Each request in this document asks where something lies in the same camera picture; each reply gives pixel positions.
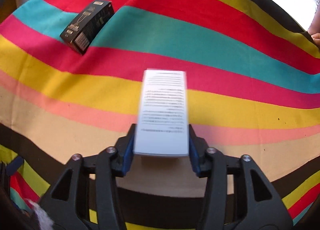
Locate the white box with text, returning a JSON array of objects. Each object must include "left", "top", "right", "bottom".
[{"left": 133, "top": 69, "right": 189, "bottom": 157}]

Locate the striped colourful tablecloth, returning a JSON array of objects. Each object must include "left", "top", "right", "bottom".
[{"left": 1, "top": 0, "right": 319, "bottom": 229}]

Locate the black product box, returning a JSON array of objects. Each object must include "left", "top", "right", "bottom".
[{"left": 60, "top": 0, "right": 114, "bottom": 55}]

